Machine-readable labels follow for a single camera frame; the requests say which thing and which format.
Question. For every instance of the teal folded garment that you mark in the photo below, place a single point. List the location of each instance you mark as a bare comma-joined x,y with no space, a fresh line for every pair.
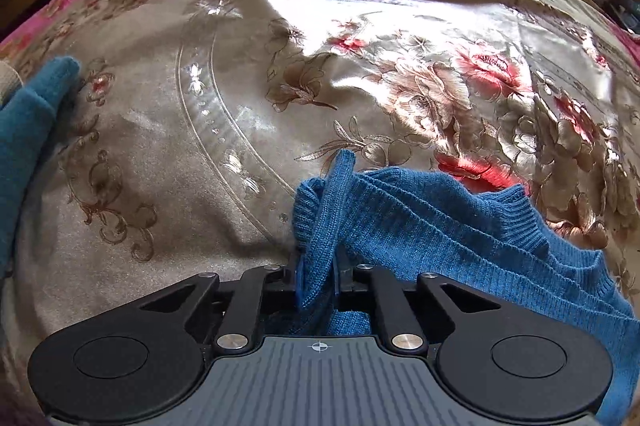
26,122

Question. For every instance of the beige checked cloth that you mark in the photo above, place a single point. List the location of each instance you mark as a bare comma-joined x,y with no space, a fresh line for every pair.
10,82

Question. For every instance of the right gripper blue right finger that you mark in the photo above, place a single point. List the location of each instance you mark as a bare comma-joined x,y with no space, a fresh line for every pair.
344,283

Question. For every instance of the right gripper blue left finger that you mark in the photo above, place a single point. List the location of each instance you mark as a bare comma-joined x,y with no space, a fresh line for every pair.
295,277

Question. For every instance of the floral satin bedspread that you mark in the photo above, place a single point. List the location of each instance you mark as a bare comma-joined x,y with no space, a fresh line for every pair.
195,120

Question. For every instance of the blue striped knit sweater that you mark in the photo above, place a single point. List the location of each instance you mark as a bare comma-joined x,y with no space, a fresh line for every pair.
411,222

